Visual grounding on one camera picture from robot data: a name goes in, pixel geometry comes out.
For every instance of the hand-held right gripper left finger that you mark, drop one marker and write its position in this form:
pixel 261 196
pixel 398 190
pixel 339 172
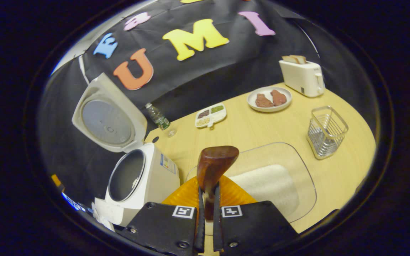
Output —
pixel 162 227

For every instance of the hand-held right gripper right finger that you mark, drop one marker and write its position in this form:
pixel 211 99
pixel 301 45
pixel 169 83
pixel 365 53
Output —
pixel 255 227

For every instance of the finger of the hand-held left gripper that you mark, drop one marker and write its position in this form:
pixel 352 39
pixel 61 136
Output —
pixel 56 181

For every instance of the heap of white rice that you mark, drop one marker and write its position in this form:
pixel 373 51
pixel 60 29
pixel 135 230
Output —
pixel 265 188

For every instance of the white rice cooker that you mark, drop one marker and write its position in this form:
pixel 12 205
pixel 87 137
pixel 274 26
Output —
pixel 155 177

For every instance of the brown wooden spoon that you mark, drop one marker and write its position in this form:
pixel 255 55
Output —
pixel 214 163

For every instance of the lit computer screen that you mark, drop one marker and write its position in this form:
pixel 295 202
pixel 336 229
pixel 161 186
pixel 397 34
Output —
pixel 73 202

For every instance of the white device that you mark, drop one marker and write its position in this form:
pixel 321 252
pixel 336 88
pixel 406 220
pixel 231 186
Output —
pixel 101 213

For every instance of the clear plastic tray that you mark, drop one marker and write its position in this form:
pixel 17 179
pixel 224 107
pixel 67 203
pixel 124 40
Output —
pixel 262 153

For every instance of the clear plastic water bottle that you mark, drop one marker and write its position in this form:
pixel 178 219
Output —
pixel 158 117

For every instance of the white round plate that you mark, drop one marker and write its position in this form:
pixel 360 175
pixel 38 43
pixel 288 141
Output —
pixel 269 108

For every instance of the white divided bean dish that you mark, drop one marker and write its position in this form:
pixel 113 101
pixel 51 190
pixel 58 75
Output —
pixel 210 115

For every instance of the brown meat piece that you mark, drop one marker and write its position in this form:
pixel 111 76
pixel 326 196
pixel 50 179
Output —
pixel 263 101
pixel 279 97

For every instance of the white toaster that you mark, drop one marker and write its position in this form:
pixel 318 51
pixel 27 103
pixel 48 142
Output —
pixel 301 78

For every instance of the black backdrop cloth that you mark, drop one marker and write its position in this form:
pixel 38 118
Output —
pixel 226 64

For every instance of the toast bread slice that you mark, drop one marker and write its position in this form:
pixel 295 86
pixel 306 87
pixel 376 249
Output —
pixel 301 58
pixel 289 59

